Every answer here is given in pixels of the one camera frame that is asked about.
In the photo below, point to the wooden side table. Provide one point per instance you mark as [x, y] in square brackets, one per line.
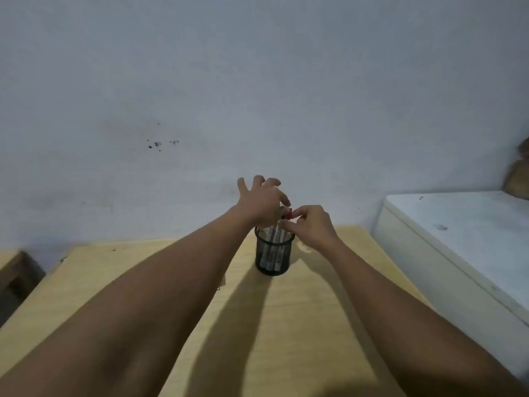
[10, 264]

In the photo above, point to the person's right hand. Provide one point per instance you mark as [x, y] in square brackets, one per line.
[314, 227]

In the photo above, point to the red marker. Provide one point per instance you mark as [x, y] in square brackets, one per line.
[288, 214]

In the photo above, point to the white cabinet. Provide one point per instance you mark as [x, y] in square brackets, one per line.
[463, 227]

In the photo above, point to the person's left forearm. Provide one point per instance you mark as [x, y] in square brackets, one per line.
[144, 310]

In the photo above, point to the person's left hand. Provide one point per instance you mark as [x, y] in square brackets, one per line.
[260, 202]

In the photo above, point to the person's right forearm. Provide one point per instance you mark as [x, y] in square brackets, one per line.
[405, 330]

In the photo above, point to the black mesh pen holder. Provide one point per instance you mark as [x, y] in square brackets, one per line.
[285, 260]

